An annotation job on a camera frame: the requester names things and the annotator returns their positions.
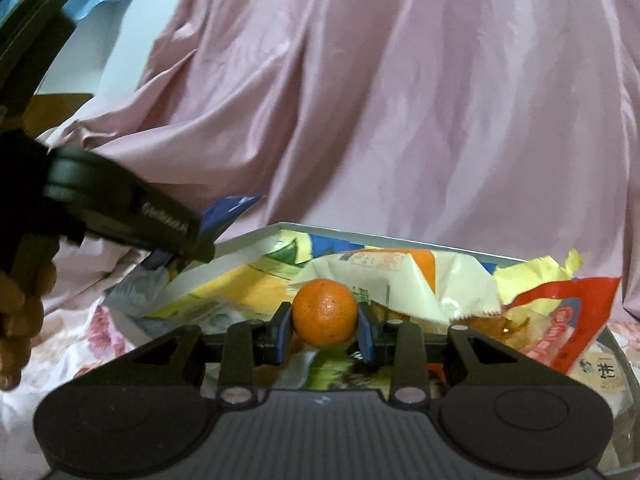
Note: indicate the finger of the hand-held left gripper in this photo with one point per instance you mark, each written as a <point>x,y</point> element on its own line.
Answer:
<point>200,250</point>

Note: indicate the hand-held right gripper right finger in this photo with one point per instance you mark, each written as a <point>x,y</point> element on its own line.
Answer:
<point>367,335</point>

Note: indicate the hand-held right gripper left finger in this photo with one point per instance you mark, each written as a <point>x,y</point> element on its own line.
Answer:
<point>281,335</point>

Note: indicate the blue snack packet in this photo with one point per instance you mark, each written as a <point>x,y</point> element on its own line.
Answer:
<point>230,212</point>

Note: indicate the mandarin orange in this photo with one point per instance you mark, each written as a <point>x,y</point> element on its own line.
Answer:
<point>325,312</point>

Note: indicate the cream orange layer cake packet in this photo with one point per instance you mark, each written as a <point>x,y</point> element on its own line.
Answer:
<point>400,280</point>

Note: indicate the grey cardboard box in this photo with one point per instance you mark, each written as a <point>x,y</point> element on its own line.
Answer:
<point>350,232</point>

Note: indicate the red dried meat packet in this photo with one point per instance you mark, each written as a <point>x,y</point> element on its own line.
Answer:
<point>565,320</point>

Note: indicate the white rice cracker packet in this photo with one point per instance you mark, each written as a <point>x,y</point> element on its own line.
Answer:
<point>597,372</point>

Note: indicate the person's left hand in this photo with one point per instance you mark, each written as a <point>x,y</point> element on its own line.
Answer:
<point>22,330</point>

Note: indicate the blue yellow printed paper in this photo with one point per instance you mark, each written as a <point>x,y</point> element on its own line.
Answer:
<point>260,300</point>

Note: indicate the wooden headboard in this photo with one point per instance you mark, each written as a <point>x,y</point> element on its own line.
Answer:
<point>55,110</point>

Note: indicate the pink satin cloth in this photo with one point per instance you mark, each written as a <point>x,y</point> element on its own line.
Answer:
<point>400,110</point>

